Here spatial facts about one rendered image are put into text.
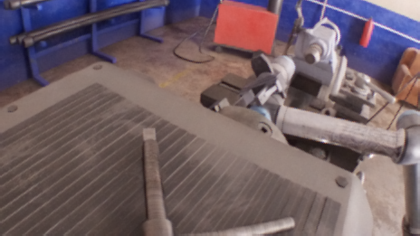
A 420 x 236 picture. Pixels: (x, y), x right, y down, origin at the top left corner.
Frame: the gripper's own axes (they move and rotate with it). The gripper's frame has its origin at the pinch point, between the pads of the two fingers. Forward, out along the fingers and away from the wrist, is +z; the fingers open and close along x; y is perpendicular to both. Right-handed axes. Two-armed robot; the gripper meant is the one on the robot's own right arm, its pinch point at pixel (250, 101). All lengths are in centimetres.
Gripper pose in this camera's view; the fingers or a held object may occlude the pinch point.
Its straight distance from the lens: 72.3
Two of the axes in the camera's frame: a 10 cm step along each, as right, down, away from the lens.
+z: -5.2, 4.2, -7.5
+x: -7.2, 2.6, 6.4
